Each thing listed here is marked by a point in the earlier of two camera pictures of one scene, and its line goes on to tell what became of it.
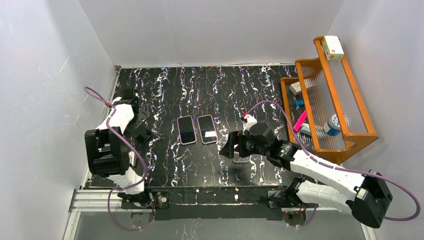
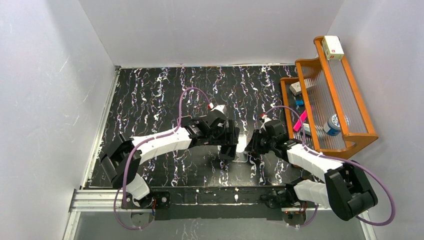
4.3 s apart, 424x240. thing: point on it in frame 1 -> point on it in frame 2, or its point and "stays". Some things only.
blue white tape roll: [332, 127] stays
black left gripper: [141, 118] -> [230, 142]
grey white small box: [295, 88] stays
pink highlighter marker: [299, 122] stays
